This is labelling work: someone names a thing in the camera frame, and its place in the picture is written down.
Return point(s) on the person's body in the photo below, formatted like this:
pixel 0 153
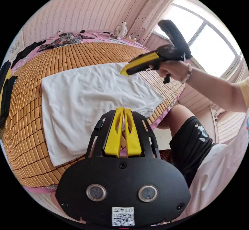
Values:
pixel 194 140

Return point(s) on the person's right forearm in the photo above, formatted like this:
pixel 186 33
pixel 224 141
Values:
pixel 212 89

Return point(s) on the pink dotted curtain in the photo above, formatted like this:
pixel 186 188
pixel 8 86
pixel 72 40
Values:
pixel 149 13

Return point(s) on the person's right hand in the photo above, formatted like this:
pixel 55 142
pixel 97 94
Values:
pixel 174 70

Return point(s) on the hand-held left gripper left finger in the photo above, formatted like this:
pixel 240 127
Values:
pixel 113 136

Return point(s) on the small white fan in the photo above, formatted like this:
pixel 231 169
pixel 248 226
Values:
pixel 120 30

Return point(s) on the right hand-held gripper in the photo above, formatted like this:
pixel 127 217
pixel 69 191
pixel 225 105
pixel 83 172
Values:
pixel 171 53

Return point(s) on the bed with woven mat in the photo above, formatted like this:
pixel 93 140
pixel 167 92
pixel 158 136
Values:
pixel 77 55

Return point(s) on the person's left hand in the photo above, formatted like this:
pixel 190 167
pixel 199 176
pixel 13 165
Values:
pixel 55 200

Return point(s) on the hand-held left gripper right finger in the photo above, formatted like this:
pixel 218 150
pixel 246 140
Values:
pixel 133 138

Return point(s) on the black garment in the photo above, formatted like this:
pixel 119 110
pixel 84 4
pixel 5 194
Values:
pixel 25 51

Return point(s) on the window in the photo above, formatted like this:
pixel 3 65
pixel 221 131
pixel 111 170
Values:
pixel 200 37

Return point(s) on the floral patterned garment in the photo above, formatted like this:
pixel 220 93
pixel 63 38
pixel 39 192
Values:
pixel 62 40

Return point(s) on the pile of clothes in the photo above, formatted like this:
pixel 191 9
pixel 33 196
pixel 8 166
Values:
pixel 5 97

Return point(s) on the white long sleeve shirt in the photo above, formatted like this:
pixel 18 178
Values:
pixel 87 97

